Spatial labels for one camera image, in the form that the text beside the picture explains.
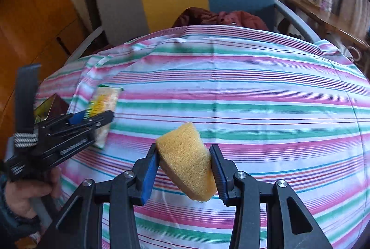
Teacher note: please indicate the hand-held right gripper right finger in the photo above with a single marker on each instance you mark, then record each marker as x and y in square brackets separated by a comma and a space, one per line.
[221, 182]

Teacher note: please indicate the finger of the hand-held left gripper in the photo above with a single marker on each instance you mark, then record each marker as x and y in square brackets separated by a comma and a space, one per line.
[76, 119]
[66, 150]

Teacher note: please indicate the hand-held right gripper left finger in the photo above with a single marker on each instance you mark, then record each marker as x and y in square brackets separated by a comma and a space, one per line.
[150, 179]

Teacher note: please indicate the gold tin box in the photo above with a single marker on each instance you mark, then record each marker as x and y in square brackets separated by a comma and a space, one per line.
[52, 108]

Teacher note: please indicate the clear packet yellow snack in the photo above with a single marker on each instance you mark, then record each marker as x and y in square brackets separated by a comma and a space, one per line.
[105, 100]

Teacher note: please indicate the yellow sponge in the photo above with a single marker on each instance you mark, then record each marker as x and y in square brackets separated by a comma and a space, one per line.
[185, 156]

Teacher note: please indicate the person's left forearm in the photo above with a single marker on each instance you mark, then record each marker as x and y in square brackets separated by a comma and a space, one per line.
[11, 225]

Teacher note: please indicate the person's left hand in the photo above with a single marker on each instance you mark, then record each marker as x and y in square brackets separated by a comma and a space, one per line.
[26, 194]

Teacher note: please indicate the wooden wardrobe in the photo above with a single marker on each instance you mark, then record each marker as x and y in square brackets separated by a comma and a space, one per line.
[31, 20]

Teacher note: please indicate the striped tablecloth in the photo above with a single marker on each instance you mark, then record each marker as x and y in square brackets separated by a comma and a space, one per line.
[231, 87]

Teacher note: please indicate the dark red jacket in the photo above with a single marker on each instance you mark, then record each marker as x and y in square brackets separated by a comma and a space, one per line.
[219, 19]

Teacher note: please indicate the wooden sideboard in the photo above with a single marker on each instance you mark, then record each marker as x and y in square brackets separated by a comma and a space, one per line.
[332, 23]

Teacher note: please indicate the small purple box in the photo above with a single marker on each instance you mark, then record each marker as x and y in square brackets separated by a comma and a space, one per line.
[326, 3]

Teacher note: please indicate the striped beige curtain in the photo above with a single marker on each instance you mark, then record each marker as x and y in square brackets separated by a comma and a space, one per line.
[355, 0]

